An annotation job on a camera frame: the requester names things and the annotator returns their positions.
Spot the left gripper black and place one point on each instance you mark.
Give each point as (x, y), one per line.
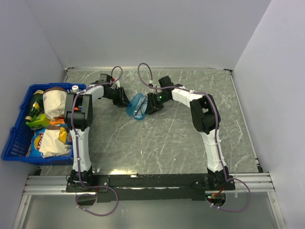
(122, 100)

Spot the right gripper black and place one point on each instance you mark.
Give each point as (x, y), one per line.
(152, 105)

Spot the black thin sunglasses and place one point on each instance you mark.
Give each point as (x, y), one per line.
(139, 112)

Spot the blue translucent glasses case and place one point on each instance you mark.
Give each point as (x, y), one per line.
(133, 103)

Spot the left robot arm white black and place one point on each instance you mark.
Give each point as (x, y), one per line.
(78, 116)

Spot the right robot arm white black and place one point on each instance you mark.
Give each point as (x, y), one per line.
(205, 118)

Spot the green bottle white cap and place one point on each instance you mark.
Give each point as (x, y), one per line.
(75, 89)

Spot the brown white paper bag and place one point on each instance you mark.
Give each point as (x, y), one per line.
(54, 100)

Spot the orange snack pack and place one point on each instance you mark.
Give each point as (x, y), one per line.
(59, 121)

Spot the dark green glass bottle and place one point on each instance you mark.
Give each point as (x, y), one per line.
(35, 106)

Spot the lime green snack pack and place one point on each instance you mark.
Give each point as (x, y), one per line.
(40, 122)

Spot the blue yellow chips bag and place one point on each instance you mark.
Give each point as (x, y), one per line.
(36, 141)

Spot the blue plastic basket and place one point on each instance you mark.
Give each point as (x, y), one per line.
(21, 135)

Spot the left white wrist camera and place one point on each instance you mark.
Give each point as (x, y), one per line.
(115, 83)

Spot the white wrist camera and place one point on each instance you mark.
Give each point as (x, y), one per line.
(115, 83)
(153, 86)

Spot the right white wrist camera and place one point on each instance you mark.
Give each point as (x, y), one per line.
(153, 86)

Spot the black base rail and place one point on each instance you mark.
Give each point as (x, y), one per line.
(107, 188)

